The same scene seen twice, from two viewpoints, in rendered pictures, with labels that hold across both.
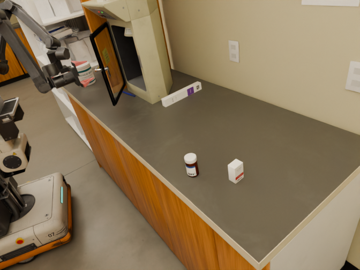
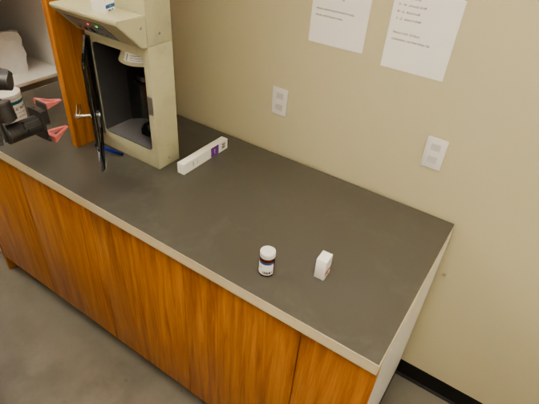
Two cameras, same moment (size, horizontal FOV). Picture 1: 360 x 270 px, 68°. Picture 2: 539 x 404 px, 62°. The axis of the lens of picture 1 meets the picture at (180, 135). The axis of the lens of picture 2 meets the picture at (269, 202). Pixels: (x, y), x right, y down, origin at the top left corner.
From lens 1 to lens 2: 0.51 m
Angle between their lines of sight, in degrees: 24
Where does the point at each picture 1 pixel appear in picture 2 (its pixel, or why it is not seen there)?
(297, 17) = (372, 78)
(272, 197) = (368, 292)
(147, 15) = (168, 41)
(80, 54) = not seen: outside the picture
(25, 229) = not seen: outside the picture
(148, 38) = (165, 73)
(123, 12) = (139, 34)
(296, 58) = (366, 123)
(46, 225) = not seen: outside the picture
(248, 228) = (355, 330)
